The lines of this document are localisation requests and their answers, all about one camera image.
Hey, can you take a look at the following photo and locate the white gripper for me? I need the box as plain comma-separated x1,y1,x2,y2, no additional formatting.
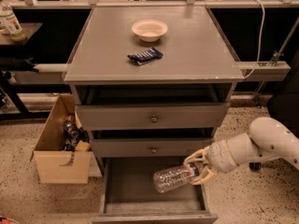
183,141,238,185

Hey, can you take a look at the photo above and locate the clear plastic water bottle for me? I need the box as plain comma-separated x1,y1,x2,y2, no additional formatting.
153,163,200,193

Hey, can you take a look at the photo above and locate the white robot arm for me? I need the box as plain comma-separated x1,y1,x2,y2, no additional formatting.
184,117,299,185

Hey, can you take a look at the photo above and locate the top grey drawer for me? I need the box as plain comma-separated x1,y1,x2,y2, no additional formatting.
76,104,228,131

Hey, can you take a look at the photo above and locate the bottom open grey drawer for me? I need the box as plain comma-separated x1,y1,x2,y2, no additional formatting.
92,157,218,224

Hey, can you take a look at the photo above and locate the grey drawer cabinet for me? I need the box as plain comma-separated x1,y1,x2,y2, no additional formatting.
62,6,245,224

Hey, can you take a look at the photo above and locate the middle grey drawer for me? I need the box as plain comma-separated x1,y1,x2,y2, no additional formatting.
91,138,214,158

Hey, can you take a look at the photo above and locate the green label spray bottle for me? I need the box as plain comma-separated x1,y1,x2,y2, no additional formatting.
0,0,27,42

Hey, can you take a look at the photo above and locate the black office chair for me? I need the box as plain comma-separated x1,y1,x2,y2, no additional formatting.
249,50,299,170

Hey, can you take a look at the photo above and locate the dark blue snack packet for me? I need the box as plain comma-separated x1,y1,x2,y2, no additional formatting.
127,47,164,65

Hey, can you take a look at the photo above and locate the yellow sponge in box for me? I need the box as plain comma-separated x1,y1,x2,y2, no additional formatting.
75,140,90,152

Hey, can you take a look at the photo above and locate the white paper bowl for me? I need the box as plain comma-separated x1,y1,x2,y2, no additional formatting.
132,20,168,42

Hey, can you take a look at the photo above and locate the cardboard box on floor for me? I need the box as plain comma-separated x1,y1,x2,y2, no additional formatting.
33,94,92,184

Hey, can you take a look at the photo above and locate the black side table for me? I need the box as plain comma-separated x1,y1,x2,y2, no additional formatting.
0,22,50,121

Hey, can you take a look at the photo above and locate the white cable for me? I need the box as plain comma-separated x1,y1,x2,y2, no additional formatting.
243,0,266,80

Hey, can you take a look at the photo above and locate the metal rail frame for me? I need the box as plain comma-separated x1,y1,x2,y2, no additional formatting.
8,0,299,8

